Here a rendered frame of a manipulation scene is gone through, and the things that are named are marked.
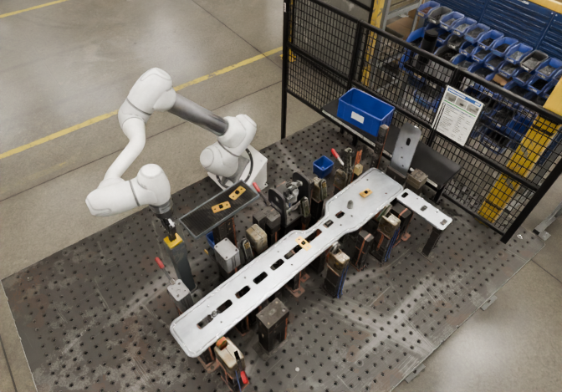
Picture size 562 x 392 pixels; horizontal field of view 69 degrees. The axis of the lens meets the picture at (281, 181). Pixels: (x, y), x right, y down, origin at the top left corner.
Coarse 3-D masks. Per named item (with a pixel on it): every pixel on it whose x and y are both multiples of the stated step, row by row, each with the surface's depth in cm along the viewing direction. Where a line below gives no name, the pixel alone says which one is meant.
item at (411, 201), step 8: (408, 192) 220; (400, 200) 217; (408, 200) 217; (416, 200) 217; (424, 200) 217; (416, 208) 213; (432, 208) 213; (424, 216) 210; (432, 216) 210; (440, 216) 210; (448, 216) 210; (432, 224) 207; (440, 224) 207; (448, 224) 207
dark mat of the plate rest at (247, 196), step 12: (228, 192) 198; (252, 192) 198; (204, 204) 193; (216, 204) 193; (240, 204) 193; (192, 216) 188; (204, 216) 188; (216, 216) 188; (192, 228) 183; (204, 228) 184
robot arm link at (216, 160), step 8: (216, 144) 235; (208, 152) 230; (216, 152) 230; (224, 152) 232; (200, 160) 234; (208, 160) 230; (216, 160) 230; (224, 160) 233; (232, 160) 237; (208, 168) 232; (216, 168) 232; (224, 168) 236; (232, 168) 242; (224, 176) 248
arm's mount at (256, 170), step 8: (248, 152) 250; (256, 152) 248; (256, 160) 247; (264, 160) 244; (248, 168) 249; (256, 168) 246; (264, 168) 248; (216, 176) 260; (248, 176) 248; (256, 176) 246; (264, 176) 254; (232, 184) 253; (248, 184) 247; (264, 184) 261
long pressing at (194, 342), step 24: (384, 192) 220; (360, 216) 209; (288, 240) 199; (336, 240) 200; (264, 264) 190; (288, 264) 190; (216, 288) 181; (240, 288) 182; (264, 288) 182; (192, 312) 174; (240, 312) 175; (192, 336) 167; (216, 336) 168
